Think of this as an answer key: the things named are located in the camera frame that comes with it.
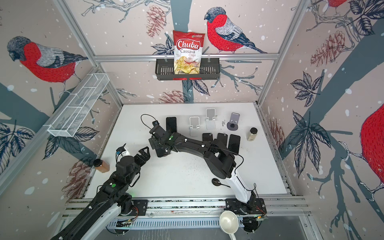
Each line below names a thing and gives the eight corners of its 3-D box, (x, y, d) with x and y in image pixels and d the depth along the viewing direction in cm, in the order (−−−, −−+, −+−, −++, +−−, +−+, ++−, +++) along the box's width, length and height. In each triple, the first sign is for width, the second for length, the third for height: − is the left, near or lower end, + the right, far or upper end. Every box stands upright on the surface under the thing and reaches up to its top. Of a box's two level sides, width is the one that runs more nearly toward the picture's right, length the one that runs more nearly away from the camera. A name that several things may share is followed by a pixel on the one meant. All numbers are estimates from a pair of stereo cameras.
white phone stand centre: (189, 136, 103) (189, 127, 94) (190, 125, 109) (189, 116, 100) (199, 136, 103) (199, 127, 94) (199, 125, 109) (199, 116, 100)
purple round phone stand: (226, 129, 107) (228, 120, 99) (227, 120, 112) (230, 111, 104) (235, 131, 106) (238, 122, 98) (236, 122, 111) (239, 113, 103)
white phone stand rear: (206, 129, 107) (206, 122, 100) (205, 115, 115) (205, 108, 109) (215, 129, 107) (216, 122, 100) (213, 115, 115) (215, 108, 109)
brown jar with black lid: (100, 173, 87) (91, 166, 79) (103, 165, 90) (94, 158, 82) (108, 173, 87) (99, 166, 79) (110, 165, 90) (102, 158, 82)
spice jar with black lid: (247, 141, 100) (251, 133, 92) (245, 135, 103) (249, 127, 95) (253, 141, 100) (258, 133, 92) (251, 135, 103) (256, 127, 95)
